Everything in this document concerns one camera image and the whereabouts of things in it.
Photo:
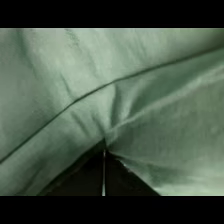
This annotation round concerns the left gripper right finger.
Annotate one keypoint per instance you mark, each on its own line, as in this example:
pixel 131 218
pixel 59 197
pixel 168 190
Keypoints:
pixel 126 180

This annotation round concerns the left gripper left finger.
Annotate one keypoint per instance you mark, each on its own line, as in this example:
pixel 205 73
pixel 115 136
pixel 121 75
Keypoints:
pixel 83 178

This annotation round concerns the green shirt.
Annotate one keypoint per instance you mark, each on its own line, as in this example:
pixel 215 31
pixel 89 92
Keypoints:
pixel 126 86

